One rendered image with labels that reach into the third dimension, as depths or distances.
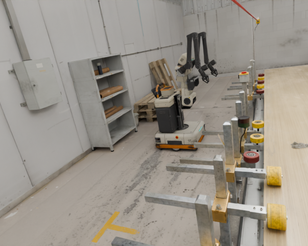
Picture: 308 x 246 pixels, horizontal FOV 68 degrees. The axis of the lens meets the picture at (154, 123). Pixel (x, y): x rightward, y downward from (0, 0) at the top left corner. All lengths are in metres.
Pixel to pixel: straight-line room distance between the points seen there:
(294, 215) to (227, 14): 8.59
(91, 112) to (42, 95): 0.95
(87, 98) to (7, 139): 1.30
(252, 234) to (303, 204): 0.35
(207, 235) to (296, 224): 0.37
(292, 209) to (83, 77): 3.32
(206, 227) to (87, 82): 3.31
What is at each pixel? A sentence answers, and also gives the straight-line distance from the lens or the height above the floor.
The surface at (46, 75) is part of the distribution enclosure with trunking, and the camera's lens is 3.35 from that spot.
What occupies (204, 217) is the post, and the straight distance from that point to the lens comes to 0.67.
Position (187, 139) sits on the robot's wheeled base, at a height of 0.21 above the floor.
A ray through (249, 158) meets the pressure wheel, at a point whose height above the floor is 0.90.
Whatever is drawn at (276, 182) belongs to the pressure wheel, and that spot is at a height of 0.93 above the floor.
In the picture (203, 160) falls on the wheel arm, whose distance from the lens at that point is 1.42.
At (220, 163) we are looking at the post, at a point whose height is 1.12.
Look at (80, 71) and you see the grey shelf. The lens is 3.81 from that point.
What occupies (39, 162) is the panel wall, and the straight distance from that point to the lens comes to 3.54.
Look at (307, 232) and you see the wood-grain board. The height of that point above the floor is 0.90.
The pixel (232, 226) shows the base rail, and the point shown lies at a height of 0.70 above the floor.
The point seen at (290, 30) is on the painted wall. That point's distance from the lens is 9.21.
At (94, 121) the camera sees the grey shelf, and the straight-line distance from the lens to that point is 3.93.
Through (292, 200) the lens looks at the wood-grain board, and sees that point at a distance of 1.07.
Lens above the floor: 1.55
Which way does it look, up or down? 18 degrees down
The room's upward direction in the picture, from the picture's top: 10 degrees counter-clockwise
